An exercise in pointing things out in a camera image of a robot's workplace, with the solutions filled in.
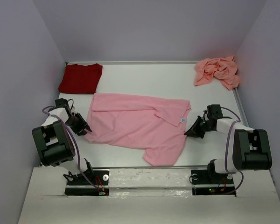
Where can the red folded t-shirt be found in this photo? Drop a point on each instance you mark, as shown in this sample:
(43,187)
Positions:
(80,79)

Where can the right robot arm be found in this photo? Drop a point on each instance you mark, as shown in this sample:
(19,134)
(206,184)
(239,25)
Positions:
(246,148)

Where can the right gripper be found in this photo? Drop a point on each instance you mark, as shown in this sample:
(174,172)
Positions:
(193,131)

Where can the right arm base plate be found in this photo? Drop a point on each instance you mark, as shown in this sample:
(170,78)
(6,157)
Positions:
(204,184)

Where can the pink t-shirt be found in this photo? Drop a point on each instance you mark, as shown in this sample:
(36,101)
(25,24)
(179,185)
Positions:
(156,125)

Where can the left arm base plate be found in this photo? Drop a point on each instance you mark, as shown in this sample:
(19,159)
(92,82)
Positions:
(77,185)

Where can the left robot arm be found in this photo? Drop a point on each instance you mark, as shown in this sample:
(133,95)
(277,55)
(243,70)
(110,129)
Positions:
(55,142)

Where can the salmon crumpled t-shirt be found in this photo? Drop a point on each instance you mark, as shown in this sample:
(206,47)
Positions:
(224,69)

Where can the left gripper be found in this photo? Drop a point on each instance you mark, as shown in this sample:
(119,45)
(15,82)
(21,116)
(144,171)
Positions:
(79,130)

